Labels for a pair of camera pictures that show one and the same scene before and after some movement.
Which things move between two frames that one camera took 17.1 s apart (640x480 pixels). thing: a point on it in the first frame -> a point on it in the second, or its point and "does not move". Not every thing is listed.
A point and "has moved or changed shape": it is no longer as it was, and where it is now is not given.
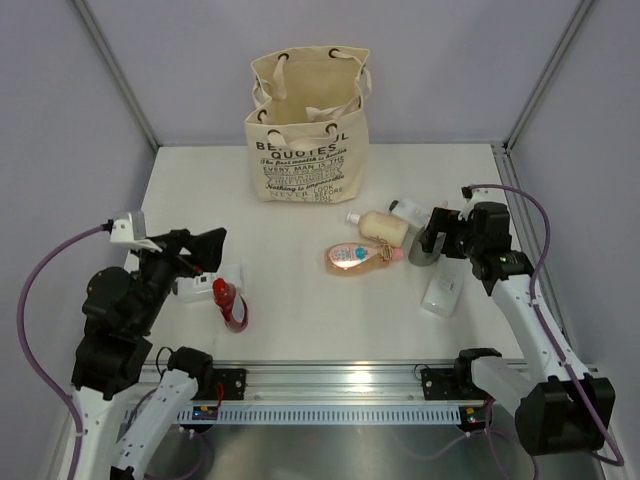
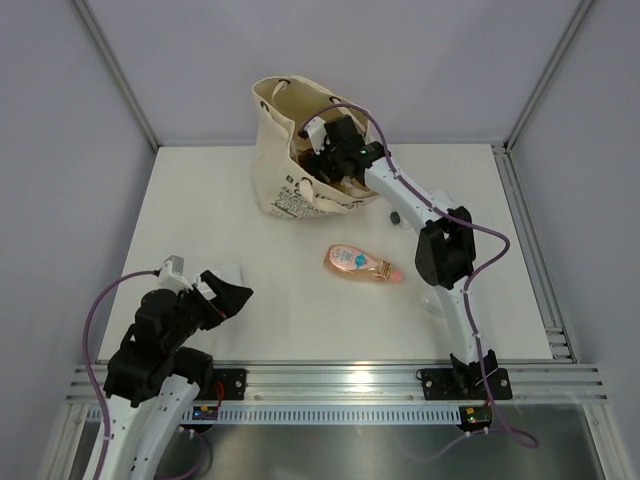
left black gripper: (205, 249) -> (229, 298)
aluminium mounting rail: (328, 384) does not move
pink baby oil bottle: (360, 258) has moved or changed shape
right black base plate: (448, 383) does not move
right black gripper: (442, 220) -> (316, 163)
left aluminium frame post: (102, 44) does not move
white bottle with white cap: (197, 288) has moved or changed shape
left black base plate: (233, 383) does not move
